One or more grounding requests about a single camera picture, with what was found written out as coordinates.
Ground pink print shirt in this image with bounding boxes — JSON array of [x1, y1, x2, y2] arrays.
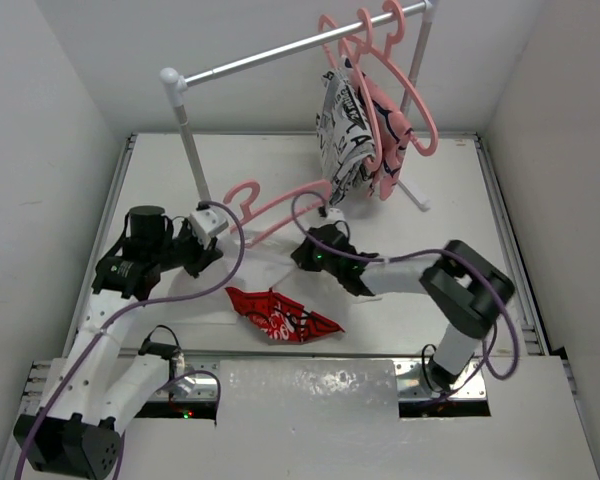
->
[[364, 75, 413, 201]]

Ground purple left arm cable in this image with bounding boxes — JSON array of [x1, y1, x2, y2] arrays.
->
[[12, 199, 244, 480]]

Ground white red print t-shirt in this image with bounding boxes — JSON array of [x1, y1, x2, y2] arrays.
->
[[167, 214, 384, 346]]

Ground silver front mounting rail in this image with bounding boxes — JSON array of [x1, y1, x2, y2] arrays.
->
[[28, 349, 576, 401]]

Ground black white print shirt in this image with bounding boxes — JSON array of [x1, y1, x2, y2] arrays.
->
[[316, 55, 378, 206]]

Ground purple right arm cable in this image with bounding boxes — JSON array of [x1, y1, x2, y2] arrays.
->
[[290, 192, 522, 381]]

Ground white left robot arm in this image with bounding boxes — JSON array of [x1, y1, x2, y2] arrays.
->
[[13, 201, 236, 479]]

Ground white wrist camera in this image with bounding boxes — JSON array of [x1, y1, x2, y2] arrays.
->
[[317, 206, 350, 235], [188, 207, 228, 249]]

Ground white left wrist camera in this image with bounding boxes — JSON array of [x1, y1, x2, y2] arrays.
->
[[188, 207, 228, 249]]

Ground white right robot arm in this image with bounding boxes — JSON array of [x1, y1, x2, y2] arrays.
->
[[291, 224, 515, 397]]

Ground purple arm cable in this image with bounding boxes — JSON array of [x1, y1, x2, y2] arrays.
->
[[290, 192, 522, 381], [12, 199, 244, 480]]

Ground pink hanger holding print shirt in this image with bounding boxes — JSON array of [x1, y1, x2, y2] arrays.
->
[[337, 8, 382, 173]]

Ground white silver clothes rack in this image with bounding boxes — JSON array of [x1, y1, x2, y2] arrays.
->
[[160, 1, 426, 193]]

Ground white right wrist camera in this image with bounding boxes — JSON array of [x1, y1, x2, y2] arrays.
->
[[317, 206, 350, 235]]

